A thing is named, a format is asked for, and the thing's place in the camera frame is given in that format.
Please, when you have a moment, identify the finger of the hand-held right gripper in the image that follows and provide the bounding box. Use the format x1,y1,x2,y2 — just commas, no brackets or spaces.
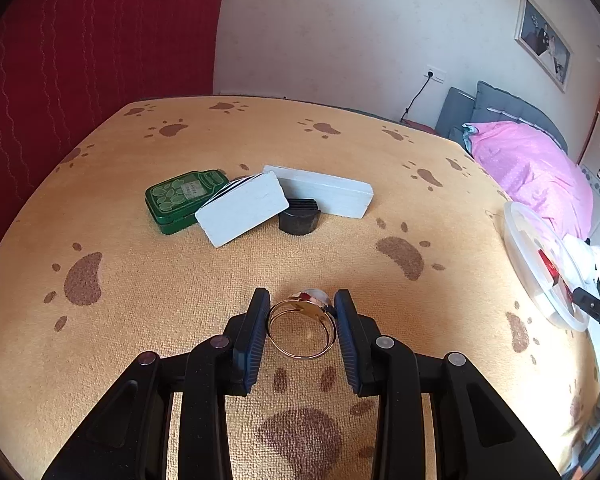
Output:
571,285,600,318

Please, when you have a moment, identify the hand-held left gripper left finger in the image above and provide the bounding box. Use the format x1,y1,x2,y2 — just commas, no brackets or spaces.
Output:
42,287,271,480

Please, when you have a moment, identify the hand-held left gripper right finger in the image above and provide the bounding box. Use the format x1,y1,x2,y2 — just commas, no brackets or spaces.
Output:
333,288,563,480

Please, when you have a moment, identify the red cylindrical canister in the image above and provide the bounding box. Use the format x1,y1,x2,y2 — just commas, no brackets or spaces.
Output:
537,247,570,291

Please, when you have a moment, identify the small round gold-rimmed jar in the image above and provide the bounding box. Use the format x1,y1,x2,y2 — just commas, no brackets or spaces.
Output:
266,287,341,360

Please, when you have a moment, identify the clear plastic container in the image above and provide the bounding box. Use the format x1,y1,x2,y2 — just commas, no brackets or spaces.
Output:
502,201,600,331

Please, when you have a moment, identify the green bottle-shaped tin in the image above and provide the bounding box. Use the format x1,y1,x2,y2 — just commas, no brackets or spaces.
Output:
145,168,229,236

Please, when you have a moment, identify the black ribbed plastic piece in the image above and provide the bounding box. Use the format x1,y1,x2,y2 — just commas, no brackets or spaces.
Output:
278,198,322,236

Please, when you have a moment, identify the white rectangular block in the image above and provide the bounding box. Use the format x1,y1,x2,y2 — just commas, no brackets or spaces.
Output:
195,172,291,248

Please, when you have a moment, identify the pink duvet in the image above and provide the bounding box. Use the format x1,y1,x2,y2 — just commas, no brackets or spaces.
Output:
470,121,594,238

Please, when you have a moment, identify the long white box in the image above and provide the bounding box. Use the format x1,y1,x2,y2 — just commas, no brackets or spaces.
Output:
262,164,375,219

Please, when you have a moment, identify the grey upholstered headboard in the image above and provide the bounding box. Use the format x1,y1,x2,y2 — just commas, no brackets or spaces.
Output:
436,80,569,153

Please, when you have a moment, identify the red bedside cloth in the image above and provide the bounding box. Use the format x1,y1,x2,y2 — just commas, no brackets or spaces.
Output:
400,119,437,135

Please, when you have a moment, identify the red curtain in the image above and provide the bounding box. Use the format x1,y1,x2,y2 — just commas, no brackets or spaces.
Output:
0,0,231,281

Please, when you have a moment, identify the black power cable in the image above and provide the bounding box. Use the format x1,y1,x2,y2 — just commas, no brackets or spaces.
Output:
400,75,433,123

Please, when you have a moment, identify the framed wall picture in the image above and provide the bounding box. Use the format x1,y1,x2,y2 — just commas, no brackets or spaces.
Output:
514,0,573,93

